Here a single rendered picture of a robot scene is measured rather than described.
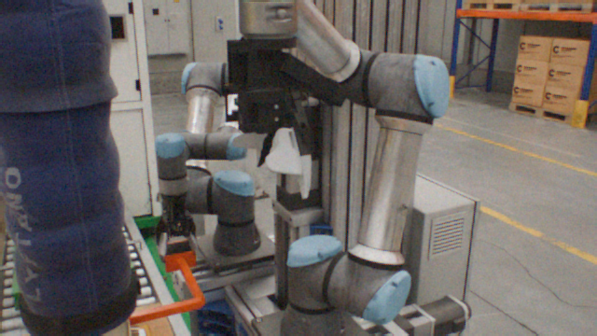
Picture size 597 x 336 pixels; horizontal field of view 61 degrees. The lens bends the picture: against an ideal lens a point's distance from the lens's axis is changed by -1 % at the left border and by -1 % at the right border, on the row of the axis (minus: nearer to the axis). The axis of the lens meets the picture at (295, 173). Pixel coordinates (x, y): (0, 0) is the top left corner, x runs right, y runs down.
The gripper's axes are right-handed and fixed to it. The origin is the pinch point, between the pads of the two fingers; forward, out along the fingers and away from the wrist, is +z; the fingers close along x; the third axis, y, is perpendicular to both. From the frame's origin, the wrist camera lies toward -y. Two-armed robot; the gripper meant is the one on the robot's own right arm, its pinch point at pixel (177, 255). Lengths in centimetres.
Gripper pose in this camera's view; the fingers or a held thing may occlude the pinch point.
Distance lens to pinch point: 149.0
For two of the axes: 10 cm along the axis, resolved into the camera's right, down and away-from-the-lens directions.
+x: 9.0, -1.4, 4.1
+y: 4.3, 2.9, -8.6
